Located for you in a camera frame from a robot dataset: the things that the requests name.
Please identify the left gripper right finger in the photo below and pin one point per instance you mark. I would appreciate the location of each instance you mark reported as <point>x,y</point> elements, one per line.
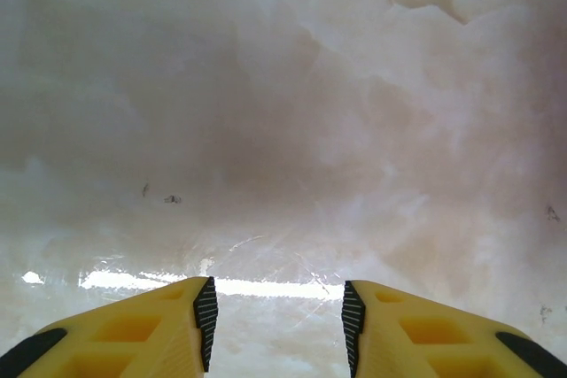
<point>434,342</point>

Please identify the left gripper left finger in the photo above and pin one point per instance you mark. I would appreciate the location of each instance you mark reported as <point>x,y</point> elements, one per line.
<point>133,342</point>

